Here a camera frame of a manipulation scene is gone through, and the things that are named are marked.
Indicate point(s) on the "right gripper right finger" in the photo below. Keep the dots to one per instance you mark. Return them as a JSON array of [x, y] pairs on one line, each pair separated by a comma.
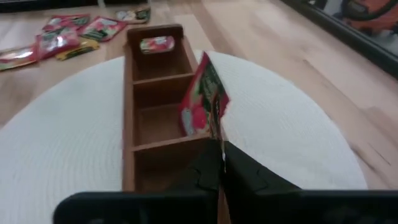
[[280, 205]]

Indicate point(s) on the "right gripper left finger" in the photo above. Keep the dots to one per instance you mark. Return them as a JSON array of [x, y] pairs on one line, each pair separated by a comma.
[[140, 208]]

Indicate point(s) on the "wooden tea organizer box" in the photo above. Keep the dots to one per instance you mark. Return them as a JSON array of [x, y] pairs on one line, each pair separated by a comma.
[[129, 124]]

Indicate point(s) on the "red strawberry tea packet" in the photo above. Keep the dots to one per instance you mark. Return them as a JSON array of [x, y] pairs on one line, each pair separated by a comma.
[[66, 21], [102, 28], [199, 105], [57, 42], [157, 44], [17, 57]]

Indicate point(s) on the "white round woven placemat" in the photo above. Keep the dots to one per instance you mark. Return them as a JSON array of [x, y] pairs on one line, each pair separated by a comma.
[[62, 130]]

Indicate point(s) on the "black aluminium table frame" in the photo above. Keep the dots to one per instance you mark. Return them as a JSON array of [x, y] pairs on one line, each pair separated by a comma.
[[357, 42]]

